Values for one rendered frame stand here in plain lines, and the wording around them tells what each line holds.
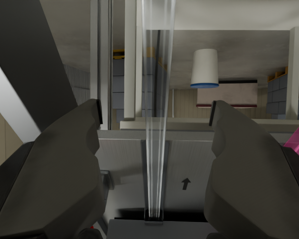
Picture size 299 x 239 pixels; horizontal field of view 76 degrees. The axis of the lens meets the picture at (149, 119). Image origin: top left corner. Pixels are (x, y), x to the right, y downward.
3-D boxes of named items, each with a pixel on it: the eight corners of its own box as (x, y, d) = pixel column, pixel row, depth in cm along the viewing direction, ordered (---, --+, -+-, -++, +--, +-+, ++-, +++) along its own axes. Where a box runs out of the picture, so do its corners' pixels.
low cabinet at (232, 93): (198, 88, 847) (198, 107, 851) (196, 80, 624) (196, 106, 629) (243, 88, 799) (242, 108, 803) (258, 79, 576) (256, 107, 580)
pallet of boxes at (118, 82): (167, 65, 416) (166, 122, 422) (132, 67, 437) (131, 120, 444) (153, 46, 294) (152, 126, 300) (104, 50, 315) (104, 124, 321)
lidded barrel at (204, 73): (192, 57, 347) (191, 88, 350) (189, 49, 303) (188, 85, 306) (219, 55, 331) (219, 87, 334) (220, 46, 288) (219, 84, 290)
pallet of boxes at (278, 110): (304, 75, 506) (302, 124, 513) (267, 77, 530) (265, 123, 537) (338, 63, 379) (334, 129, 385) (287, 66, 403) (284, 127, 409)
